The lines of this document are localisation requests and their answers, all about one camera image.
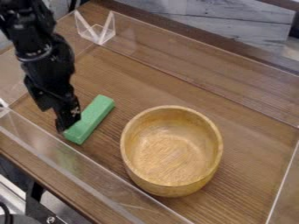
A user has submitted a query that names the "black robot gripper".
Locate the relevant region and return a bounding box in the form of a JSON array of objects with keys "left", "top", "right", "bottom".
[{"left": 21, "top": 33, "right": 81, "bottom": 133}]

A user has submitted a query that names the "green rectangular block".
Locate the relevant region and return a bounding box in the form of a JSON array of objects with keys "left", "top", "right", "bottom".
[{"left": 63, "top": 95, "right": 115, "bottom": 145}]

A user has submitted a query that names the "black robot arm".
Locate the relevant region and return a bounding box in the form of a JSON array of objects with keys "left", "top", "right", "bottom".
[{"left": 0, "top": 0, "right": 81, "bottom": 132}]

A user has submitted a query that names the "brown wooden bowl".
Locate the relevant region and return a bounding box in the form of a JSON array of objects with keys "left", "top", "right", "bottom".
[{"left": 121, "top": 105, "right": 224, "bottom": 198}]

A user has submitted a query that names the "clear acrylic corner bracket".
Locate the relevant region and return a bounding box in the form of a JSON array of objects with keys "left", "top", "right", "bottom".
[{"left": 74, "top": 10, "right": 117, "bottom": 46}]

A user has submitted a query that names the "black table leg frame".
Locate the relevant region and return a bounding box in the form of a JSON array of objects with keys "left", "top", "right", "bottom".
[{"left": 25, "top": 181, "right": 67, "bottom": 224}]

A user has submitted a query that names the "black cable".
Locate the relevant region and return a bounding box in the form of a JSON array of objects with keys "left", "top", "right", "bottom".
[{"left": 0, "top": 201, "right": 14, "bottom": 224}]

